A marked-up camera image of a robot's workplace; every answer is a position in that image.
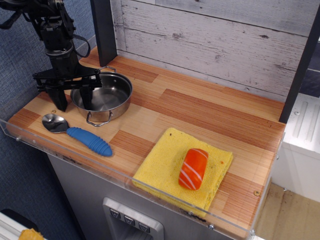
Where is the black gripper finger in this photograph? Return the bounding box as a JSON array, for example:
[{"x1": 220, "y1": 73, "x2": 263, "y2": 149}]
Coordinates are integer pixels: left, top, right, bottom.
[
  {"x1": 47, "y1": 88, "x2": 68, "y2": 112},
  {"x1": 79, "y1": 86, "x2": 93, "y2": 110}
]

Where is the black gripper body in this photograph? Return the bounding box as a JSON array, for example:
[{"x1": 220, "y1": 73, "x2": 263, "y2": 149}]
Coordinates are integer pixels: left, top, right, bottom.
[{"x1": 32, "y1": 49, "x2": 102, "y2": 91}]

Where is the metal pot with handles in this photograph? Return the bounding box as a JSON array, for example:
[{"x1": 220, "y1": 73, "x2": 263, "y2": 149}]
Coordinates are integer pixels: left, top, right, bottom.
[{"x1": 70, "y1": 70, "x2": 133, "y2": 127}]

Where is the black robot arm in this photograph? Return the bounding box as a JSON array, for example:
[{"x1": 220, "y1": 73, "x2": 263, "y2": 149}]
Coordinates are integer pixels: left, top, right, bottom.
[{"x1": 24, "y1": 0, "x2": 102, "y2": 111}]

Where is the yellow folded cloth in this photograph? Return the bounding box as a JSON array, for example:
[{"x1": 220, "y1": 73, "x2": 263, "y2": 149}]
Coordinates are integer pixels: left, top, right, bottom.
[{"x1": 132, "y1": 127, "x2": 234, "y2": 218}]

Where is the grey toy fridge cabinet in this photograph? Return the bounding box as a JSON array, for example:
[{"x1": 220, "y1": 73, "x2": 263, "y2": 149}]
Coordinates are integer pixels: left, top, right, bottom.
[{"x1": 46, "y1": 152, "x2": 236, "y2": 240}]

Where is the orange salmon sushi toy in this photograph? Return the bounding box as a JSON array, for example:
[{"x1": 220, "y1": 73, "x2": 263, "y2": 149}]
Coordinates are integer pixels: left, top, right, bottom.
[{"x1": 178, "y1": 148, "x2": 209, "y2": 191}]

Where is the silver dispenser button panel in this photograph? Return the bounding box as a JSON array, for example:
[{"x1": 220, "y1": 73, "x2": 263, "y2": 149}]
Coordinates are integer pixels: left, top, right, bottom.
[{"x1": 102, "y1": 197, "x2": 165, "y2": 240}]

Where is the white toy appliance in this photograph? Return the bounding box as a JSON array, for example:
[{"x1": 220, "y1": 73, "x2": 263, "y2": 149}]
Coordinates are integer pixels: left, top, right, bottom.
[{"x1": 271, "y1": 93, "x2": 320, "y2": 202}]

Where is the blue handled metal spoon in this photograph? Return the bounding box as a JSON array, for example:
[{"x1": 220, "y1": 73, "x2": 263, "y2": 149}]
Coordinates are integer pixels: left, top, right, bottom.
[{"x1": 41, "y1": 113, "x2": 113, "y2": 157}]

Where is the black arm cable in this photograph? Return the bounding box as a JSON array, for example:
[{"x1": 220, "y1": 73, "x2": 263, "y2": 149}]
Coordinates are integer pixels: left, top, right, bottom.
[{"x1": 0, "y1": 0, "x2": 31, "y2": 30}]

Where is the clear acrylic guard rail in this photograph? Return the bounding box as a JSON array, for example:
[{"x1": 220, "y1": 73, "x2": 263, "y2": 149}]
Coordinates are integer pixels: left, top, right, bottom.
[{"x1": 0, "y1": 34, "x2": 286, "y2": 238}]

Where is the dark right frame post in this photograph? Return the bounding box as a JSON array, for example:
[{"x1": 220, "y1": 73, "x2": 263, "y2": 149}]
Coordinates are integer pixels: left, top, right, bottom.
[{"x1": 279, "y1": 6, "x2": 320, "y2": 124}]

